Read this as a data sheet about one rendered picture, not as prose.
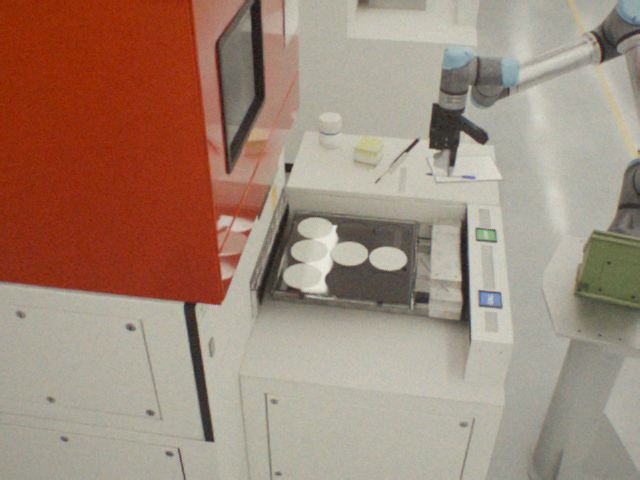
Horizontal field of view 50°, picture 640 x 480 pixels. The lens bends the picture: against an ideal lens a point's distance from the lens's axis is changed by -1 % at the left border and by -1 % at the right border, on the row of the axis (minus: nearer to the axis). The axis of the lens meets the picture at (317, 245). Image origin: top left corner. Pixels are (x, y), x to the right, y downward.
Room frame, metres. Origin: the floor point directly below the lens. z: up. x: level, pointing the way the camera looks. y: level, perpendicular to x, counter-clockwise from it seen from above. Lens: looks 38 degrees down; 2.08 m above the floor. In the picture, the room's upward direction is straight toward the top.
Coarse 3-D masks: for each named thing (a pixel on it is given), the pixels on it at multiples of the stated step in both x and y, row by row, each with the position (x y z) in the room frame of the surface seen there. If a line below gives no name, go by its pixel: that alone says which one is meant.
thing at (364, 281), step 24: (312, 216) 1.67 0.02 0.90; (336, 240) 1.55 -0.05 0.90; (360, 240) 1.56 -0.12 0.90; (384, 240) 1.56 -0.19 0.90; (408, 240) 1.56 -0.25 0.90; (288, 264) 1.45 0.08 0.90; (312, 264) 1.45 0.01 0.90; (336, 264) 1.45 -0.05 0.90; (360, 264) 1.45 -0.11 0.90; (408, 264) 1.45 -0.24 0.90; (288, 288) 1.35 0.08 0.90; (312, 288) 1.35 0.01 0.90; (336, 288) 1.35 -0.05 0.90; (360, 288) 1.35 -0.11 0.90; (384, 288) 1.35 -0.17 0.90; (408, 288) 1.35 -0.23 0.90
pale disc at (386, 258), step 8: (384, 248) 1.52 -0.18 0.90; (392, 248) 1.52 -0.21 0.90; (376, 256) 1.48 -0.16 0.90; (384, 256) 1.48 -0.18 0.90; (392, 256) 1.48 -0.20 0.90; (400, 256) 1.48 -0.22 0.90; (376, 264) 1.45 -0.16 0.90; (384, 264) 1.45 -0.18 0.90; (392, 264) 1.45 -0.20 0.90; (400, 264) 1.45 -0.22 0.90
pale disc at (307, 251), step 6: (306, 240) 1.55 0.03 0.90; (312, 240) 1.56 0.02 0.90; (294, 246) 1.53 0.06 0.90; (300, 246) 1.53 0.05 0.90; (306, 246) 1.53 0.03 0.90; (312, 246) 1.53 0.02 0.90; (318, 246) 1.53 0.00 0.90; (324, 246) 1.53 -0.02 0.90; (294, 252) 1.50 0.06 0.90; (300, 252) 1.50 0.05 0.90; (306, 252) 1.50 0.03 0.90; (312, 252) 1.50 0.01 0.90; (318, 252) 1.50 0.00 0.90; (324, 252) 1.50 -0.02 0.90; (300, 258) 1.47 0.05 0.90; (306, 258) 1.47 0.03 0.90; (312, 258) 1.47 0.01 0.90; (318, 258) 1.47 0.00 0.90
